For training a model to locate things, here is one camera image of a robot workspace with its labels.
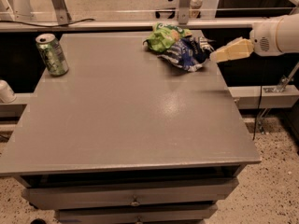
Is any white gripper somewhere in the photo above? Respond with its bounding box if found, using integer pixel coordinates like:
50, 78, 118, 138
209, 17, 282, 63

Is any blue chip bag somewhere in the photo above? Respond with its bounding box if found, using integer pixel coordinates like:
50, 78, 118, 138
159, 36, 214, 72

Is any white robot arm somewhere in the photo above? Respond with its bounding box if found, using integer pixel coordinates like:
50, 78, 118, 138
209, 14, 299, 63

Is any green rice chip bag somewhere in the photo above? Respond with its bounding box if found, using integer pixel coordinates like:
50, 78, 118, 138
145, 22, 192, 53

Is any grey side shelf right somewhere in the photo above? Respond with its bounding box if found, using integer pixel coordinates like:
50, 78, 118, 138
229, 85, 299, 109

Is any grey drawer cabinet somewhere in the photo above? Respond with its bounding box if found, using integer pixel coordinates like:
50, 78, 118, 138
0, 30, 263, 224

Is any upper grey drawer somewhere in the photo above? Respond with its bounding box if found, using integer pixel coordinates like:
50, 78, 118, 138
22, 178, 238, 210

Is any grey drawer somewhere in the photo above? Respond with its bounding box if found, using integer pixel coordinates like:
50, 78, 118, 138
56, 204, 217, 224
22, 178, 238, 210

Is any green soda can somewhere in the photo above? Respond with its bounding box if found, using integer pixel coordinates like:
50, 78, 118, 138
36, 34, 68, 77

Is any lower grey drawer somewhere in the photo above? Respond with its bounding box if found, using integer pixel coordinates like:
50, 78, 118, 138
56, 204, 217, 224

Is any metal rail frame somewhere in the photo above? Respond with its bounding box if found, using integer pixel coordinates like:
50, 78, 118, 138
1, 0, 298, 32

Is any black cable on rail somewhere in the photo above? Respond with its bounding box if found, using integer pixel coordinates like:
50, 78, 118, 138
0, 18, 96, 28

